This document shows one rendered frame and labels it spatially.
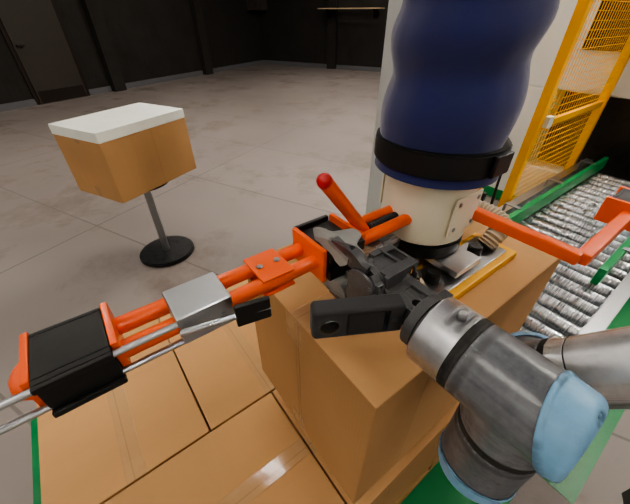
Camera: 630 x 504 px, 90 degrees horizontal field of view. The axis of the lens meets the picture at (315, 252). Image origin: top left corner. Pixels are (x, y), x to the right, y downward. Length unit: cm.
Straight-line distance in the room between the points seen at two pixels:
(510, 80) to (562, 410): 40
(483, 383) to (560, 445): 7
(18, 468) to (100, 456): 86
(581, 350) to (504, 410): 17
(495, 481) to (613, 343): 20
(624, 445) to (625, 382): 163
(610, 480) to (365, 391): 157
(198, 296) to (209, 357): 80
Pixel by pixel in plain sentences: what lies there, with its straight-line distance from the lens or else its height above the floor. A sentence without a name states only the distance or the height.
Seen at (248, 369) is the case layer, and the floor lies 54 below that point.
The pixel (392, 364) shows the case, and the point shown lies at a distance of 53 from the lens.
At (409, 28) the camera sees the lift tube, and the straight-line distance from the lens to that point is 54.
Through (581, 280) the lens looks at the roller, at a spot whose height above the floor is 54.
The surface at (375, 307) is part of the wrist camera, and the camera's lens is 38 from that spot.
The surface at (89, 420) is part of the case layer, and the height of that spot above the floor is 54.
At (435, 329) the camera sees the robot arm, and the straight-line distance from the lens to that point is 37.
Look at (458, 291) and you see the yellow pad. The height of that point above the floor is 109.
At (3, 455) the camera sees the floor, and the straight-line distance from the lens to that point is 208.
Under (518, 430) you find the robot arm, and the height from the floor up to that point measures 121.
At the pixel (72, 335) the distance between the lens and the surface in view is 44.
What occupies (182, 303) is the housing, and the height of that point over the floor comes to 122.
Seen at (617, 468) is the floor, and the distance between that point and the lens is 202.
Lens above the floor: 150
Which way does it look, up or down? 37 degrees down
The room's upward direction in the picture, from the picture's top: straight up
